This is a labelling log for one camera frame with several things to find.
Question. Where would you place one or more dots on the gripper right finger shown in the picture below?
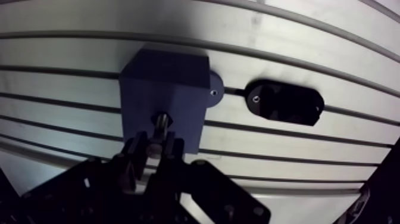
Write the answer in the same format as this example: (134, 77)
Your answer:
(212, 194)

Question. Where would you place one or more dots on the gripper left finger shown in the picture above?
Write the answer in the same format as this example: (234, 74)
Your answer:
(93, 190)

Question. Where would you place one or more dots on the steel bolt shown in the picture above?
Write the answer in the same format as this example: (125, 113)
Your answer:
(160, 129)

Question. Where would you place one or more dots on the dark blue-grey block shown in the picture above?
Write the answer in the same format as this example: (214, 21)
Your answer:
(162, 94)

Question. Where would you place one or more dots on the black oval holder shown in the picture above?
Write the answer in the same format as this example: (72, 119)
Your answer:
(282, 101)

